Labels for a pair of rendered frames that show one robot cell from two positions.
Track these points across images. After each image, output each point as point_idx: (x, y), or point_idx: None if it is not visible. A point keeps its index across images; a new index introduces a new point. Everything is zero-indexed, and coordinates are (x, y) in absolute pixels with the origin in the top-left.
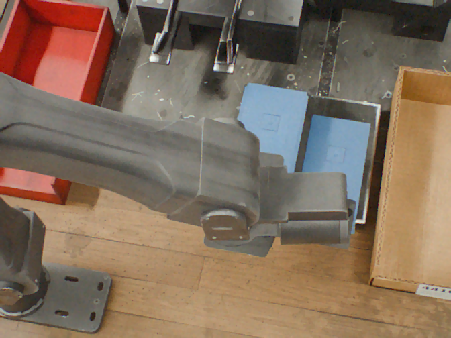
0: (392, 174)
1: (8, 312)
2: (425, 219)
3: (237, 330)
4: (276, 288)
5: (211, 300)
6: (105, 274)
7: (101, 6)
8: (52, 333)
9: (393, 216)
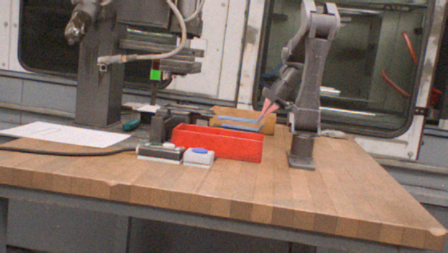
0: None
1: (312, 156)
2: None
3: None
4: (279, 141)
5: (288, 146)
6: (288, 150)
7: (181, 123)
8: (313, 159)
9: None
